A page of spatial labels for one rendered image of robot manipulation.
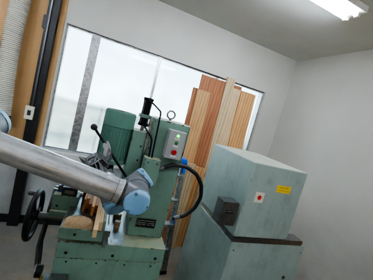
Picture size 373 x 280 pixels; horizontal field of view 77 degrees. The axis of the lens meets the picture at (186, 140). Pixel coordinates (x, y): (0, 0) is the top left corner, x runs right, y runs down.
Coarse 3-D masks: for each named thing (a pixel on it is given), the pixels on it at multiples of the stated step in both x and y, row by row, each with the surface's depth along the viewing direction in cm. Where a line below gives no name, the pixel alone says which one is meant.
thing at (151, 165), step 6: (144, 156) 131; (150, 156) 134; (144, 162) 127; (150, 162) 128; (156, 162) 128; (144, 168) 127; (150, 168) 128; (156, 168) 129; (150, 174) 129; (156, 174) 130; (156, 180) 130
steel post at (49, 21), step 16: (48, 16) 219; (48, 32) 223; (48, 48) 226; (48, 64) 228; (32, 96) 229; (32, 112) 229; (32, 128) 234; (16, 176) 237; (16, 192) 240; (16, 208) 243; (16, 224) 246
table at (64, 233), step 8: (80, 200) 146; (72, 208) 134; (80, 208) 136; (64, 216) 125; (88, 216) 130; (64, 232) 115; (72, 232) 116; (80, 232) 117; (88, 232) 118; (80, 240) 118; (88, 240) 119; (96, 240) 120
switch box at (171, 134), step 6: (168, 132) 133; (174, 132) 130; (180, 132) 132; (168, 138) 130; (174, 138) 131; (180, 138) 132; (168, 144) 131; (174, 144) 132; (180, 144) 133; (168, 150) 131; (180, 150) 133; (168, 156) 132; (180, 156) 134
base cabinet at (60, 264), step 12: (60, 264) 121; (72, 264) 123; (84, 264) 125; (96, 264) 127; (108, 264) 128; (120, 264) 130; (132, 264) 132; (144, 264) 134; (156, 264) 136; (72, 276) 124; (84, 276) 126; (96, 276) 128; (108, 276) 130; (120, 276) 132; (132, 276) 134; (144, 276) 136; (156, 276) 138
